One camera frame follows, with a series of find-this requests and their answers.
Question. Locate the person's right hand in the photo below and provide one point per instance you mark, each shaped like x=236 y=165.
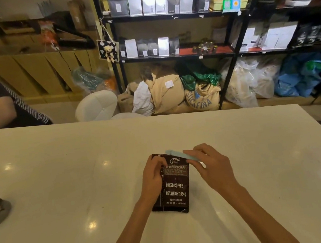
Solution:
x=216 y=168

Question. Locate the person's left hand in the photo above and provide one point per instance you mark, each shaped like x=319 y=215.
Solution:
x=151 y=181

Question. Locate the person's left thumb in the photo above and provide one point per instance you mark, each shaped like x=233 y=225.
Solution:
x=163 y=170

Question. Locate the person's right thumb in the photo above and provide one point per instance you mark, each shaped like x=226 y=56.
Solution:
x=194 y=168

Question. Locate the light blue sealing clip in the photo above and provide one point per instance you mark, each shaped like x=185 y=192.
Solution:
x=178 y=154

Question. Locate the dark brown coffee bag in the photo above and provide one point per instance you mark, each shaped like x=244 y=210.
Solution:
x=176 y=190

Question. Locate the person's left forearm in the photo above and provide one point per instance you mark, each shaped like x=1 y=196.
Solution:
x=127 y=233

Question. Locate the person's right forearm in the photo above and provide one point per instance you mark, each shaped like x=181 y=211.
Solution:
x=264 y=217

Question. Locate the printed burlap coffee sack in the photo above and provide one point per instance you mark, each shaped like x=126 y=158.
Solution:
x=202 y=99

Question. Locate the white cloth sack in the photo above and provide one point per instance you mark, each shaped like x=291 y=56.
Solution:
x=142 y=99

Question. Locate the small brown burlap sack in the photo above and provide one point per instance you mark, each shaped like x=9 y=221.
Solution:
x=125 y=102

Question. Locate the beige cloth sack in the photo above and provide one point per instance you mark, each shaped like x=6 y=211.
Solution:
x=165 y=92

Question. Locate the green plastic liner bag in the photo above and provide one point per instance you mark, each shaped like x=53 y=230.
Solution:
x=198 y=76

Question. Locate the white round chair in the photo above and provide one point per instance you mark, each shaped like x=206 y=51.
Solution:
x=96 y=105

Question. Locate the clear plastic sack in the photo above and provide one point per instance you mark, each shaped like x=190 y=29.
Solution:
x=245 y=84

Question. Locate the clear bag with green contents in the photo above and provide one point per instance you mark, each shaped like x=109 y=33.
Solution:
x=92 y=80

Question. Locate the black metal shelf rack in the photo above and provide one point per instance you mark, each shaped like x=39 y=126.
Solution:
x=229 y=57

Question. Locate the red shelf mat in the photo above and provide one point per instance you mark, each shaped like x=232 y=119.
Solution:
x=187 y=51

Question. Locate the cluster of small glass jars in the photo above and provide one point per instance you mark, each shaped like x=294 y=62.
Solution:
x=204 y=48

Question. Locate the row of small coffee pouches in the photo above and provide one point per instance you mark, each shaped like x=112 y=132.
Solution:
x=147 y=47

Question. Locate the teddy bear hanging picture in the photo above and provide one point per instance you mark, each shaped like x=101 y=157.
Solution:
x=108 y=51

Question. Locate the blue plastic bag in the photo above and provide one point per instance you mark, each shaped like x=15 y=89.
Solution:
x=294 y=77

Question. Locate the large white paper bag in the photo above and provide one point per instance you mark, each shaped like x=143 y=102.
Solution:
x=247 y=38
x=279 y=37

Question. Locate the light green plastic bag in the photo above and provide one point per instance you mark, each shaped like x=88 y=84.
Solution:
x=320 y=68

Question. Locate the green flat tin box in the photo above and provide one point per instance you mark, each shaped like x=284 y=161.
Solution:
x=216 y=4

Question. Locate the wooden counter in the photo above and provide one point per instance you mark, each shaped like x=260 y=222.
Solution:
x=27 y=71

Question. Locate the small colourful card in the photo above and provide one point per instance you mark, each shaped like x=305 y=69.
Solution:
x=231 y=4

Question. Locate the black machine on counter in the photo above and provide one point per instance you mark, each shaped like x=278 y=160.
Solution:
x=70 y=29

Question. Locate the row of grey white bags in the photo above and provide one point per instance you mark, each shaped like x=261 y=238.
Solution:
x=158 y=0

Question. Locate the brown paper bag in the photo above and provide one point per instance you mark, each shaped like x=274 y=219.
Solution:
x=77 y=15

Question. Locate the row of black patterned bags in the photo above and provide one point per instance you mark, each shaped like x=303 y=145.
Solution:
x=313 y=34

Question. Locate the wooden tray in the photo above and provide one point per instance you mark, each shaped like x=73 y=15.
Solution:
x=19 y=27

